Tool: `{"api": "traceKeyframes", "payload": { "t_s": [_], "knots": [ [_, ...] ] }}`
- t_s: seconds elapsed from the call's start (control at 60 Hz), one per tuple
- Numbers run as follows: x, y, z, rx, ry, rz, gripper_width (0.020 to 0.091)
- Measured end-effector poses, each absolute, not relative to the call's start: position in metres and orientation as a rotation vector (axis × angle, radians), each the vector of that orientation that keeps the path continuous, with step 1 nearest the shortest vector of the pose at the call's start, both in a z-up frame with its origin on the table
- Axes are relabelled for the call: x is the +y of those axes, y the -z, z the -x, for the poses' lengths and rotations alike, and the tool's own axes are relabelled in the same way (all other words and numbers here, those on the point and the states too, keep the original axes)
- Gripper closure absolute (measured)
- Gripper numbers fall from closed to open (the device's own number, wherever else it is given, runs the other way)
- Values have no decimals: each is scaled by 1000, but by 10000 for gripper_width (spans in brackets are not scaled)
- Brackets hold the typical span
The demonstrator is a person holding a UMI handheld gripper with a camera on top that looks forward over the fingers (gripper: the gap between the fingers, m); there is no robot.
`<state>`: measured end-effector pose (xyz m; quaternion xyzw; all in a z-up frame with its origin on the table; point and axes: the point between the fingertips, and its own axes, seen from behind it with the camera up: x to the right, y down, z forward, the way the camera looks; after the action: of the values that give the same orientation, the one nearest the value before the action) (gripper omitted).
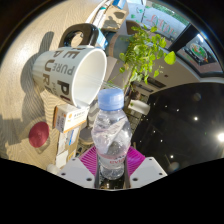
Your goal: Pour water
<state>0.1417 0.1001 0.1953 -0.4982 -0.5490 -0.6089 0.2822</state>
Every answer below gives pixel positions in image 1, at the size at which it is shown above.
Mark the white orange tissue box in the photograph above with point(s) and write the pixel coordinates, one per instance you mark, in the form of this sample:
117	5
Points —
70	118

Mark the small light blue box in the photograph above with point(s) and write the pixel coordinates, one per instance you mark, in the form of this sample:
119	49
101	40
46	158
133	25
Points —
119	3

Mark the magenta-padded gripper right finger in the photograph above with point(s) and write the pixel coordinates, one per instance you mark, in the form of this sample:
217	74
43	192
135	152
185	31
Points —
148	170

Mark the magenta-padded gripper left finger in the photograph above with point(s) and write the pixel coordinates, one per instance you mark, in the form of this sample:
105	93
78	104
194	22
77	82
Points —
76	171

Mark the group of ceiling lights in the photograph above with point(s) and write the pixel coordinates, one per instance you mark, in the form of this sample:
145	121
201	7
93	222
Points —
195	118

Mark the flat round red coaster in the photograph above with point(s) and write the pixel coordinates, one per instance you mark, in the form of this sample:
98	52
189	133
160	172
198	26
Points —
39	134

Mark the green potted plant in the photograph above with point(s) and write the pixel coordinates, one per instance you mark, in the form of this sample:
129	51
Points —
143	56

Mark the clear blue-capped water bottle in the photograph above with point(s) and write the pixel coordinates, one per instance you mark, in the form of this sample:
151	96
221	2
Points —
111	133

